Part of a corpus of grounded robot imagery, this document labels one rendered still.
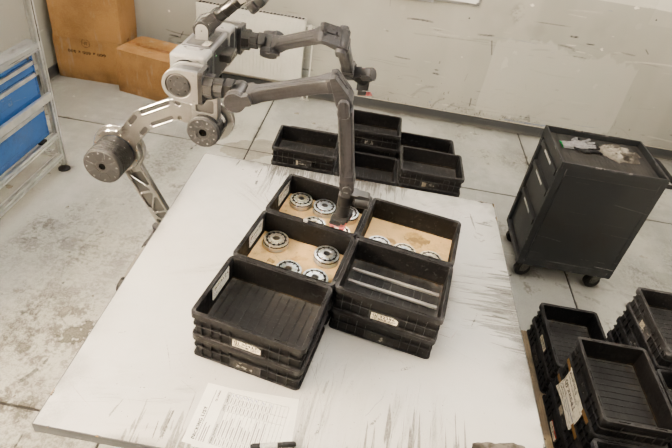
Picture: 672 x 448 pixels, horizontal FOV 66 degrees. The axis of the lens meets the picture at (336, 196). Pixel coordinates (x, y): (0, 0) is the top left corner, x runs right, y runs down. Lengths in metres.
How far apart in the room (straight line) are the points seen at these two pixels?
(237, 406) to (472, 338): 0.93
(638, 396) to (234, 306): 1.72
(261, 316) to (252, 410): 0.31
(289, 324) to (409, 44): 3.54
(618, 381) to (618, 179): 1.17
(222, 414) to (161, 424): 0.18
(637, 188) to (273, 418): 2.39
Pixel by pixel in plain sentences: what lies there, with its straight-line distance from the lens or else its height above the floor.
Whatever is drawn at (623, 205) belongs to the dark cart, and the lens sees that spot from 3.41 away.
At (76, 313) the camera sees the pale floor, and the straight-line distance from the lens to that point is 3.11.
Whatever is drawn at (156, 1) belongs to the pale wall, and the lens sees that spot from 5.37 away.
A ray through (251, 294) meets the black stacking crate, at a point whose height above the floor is 0.83.
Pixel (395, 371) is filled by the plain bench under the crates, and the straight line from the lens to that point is 1.98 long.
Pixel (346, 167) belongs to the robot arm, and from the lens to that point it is 1.96.
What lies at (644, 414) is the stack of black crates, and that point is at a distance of 2.60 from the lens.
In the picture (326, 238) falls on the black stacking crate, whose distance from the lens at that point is 2.12.
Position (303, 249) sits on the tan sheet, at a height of 0.83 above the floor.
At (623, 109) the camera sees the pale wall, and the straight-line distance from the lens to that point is 5.59.
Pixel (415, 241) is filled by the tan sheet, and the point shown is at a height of 0.83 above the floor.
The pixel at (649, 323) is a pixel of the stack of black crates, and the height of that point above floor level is 0.55.
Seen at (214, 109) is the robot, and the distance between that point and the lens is 2.23.
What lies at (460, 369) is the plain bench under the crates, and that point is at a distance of 2.06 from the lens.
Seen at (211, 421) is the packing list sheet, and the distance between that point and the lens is 1.82.
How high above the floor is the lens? 2.27
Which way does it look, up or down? 36 degrees down
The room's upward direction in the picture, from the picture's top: 9 degrees clockwise
